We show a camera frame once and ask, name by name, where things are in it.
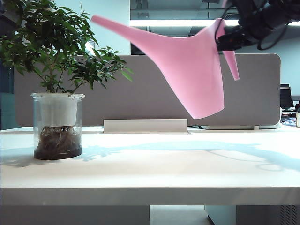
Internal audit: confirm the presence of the grey fabric desk divider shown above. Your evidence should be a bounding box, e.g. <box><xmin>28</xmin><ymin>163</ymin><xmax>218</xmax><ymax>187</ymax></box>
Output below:
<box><xmin>14</xmin><ymin>53</ymin><xmax>282</xmax><ymax>130</ymax></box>

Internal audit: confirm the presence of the green leafy plant with roots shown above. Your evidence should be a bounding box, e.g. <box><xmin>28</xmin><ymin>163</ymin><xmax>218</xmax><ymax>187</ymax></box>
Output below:
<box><xmin>0</xmin><ymin>0</ymin><xmax>135</xmax><ymax>158</ymax></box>

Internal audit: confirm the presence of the pink plastic watering can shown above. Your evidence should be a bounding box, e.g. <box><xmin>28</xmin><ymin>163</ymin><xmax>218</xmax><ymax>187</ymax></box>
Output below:
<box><xmin>90</xmin><ymin>15</ymin><xmax>240</xmax><ymax>120</ymax></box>

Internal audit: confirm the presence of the long ceiling light strip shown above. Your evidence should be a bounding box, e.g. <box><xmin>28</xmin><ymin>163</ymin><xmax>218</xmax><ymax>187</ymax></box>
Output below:
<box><xmin>129</xmin><ymin>19</ymin><xmax>300</xmax><ymax>28</ymax></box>

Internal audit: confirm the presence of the grey table support panel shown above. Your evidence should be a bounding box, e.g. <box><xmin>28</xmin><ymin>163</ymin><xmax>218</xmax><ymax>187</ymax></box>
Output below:
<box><xmin>0</xmin><ymin>205</ymin><xmax>150</xmax><ymax>225</ymax></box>

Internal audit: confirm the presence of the white cable tray flap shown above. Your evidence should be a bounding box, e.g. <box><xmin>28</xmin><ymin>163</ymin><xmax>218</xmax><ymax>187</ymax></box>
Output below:
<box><xmin>103</xmin><ymin>119</ymin><xmax>189</xmax><ymax>134</ymax></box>

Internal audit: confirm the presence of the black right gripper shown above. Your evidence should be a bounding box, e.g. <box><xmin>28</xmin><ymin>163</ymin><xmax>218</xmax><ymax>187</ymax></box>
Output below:
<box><xmin>216</xmin><ymin>0</ymin><xmax>275</xmax><ymax>51</ymax></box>

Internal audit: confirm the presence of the black computer monitor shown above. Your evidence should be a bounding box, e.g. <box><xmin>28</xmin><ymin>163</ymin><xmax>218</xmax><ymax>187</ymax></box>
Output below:
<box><xmin>280</xmin><ymin>83</ymin><xmax>294</xmax><ymax>109</ymax></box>

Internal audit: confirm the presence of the white inner plant pot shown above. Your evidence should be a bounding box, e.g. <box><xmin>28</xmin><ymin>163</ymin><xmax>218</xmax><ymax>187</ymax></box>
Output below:
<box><xmin>39</xmin><ymin>93</ymin><xmax>79</xmax><ymax>128</ymax></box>

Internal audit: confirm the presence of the grey cabinet with vent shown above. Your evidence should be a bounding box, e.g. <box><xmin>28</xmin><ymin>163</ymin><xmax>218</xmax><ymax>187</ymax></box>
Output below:
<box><xmin>204</xmin><ymin>205</ymin><xmax>300</xmax><ymax>225</ymax></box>

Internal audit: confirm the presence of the clear glass plant jar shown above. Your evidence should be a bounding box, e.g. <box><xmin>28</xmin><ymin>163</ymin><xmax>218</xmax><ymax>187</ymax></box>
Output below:
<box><xmin>30</xmin><ymin>92</ymin><xmax>86</xmax><ymax>161</ymax></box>

